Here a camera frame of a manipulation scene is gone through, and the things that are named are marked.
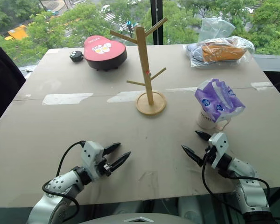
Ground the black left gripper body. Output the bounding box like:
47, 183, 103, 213
95, 156, 112, 177

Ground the clear blue plastic bag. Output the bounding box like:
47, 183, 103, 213
197, 17, 236, 43

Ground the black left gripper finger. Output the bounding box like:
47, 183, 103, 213
102, 142, 121, 155
108, 151, 132, 174

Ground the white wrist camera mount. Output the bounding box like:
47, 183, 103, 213
80, 140, 105, 182
208, 132, 230, 169

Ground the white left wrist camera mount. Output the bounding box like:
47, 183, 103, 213
80, 140, 105, 182

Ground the white cup with handle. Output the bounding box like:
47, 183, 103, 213
196, 107, 231, 131

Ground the small black round object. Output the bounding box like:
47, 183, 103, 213
69, 50, 84, 63

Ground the black chair back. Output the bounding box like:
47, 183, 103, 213
0, 46, 27, 131

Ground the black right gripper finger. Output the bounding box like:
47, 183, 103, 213
195, 130, 212, 141
181, 144, 204, 167

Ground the purple tissue pack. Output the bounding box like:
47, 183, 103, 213
194, 78, 246, 124

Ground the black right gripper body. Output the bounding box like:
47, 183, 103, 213
202, 146, 217, 167

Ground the grey robot body top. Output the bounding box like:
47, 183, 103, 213
78, 212, 196, 224

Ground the red heart-shaped box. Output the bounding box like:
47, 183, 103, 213
84, 35, 128, 71

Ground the clear bag with orange item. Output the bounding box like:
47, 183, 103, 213
183, 35, 256, 69

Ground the wooden mug tree stand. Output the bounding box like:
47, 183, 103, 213
110, 17, 168, 115

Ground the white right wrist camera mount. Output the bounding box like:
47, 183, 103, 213
208, 132, 230, 169

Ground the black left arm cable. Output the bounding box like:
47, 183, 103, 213
42, 140, 86, 222

